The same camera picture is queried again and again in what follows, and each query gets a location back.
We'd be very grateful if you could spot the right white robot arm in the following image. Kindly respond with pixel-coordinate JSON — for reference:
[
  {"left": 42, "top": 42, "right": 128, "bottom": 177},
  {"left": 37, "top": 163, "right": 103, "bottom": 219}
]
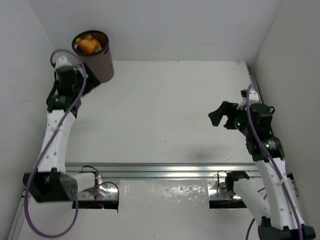
[{"left": 208, "top": 101, "right": 316, "bottom": 240}]

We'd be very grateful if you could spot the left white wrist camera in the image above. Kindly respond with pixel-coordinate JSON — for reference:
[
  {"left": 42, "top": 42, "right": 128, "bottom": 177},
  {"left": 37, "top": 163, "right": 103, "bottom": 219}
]
[{"left": 54, "top": 55, "right": 74, "bottom": 70}]

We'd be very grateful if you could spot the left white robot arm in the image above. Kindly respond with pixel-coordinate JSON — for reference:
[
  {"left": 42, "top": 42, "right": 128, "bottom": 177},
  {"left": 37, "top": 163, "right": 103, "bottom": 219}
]
[{"left": 22, "top": 63, "right": 100, "bottom": 203}]

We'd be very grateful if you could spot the aluminium front rail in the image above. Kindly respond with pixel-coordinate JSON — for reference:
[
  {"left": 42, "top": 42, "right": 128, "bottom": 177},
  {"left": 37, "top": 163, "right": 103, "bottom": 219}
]
[{"left": 65, "top": 163, "right": 261, "bottom": 180}]

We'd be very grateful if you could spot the brown plastic waste bin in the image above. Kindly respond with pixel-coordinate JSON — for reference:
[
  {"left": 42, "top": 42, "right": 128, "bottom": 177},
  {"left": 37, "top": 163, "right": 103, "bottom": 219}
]
[{"left": 71, "top": 30, "right": 115, "bottom": 83}]

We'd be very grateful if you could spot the orange bottle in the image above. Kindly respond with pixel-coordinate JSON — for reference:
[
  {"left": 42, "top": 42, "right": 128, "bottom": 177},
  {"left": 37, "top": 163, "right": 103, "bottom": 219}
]
[
  {"left": 78, "top": 39, "right": 101, "bottom": 54},
  {"left": 75, "top": 34, "right": 99, "bottom": 45}
]

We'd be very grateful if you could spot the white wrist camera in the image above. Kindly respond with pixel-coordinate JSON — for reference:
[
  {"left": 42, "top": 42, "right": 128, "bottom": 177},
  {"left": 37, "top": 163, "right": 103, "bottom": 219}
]
[
  {"left": 54, "top": 55, "right": 74, "bottom": 70},
  {"left": 237, "top": 88, "right": 260, "bottom": 110}
]

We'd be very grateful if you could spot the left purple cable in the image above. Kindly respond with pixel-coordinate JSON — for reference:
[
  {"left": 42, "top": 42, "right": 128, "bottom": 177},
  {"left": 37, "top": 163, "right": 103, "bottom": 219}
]
[{"left": 23, "top": 48, "right": 120, "bottom": 238}]

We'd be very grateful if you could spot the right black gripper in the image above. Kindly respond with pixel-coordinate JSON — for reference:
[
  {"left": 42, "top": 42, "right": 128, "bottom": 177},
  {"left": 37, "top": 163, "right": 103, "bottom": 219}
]
[{"left": 208, "top": 100, "right": 253, "bottom": 136}]

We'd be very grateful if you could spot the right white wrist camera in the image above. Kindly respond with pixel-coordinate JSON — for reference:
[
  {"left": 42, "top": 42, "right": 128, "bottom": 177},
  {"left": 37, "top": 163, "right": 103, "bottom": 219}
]
[{"left": 237, "top": 88, "right": 260, "bottom": 110}]

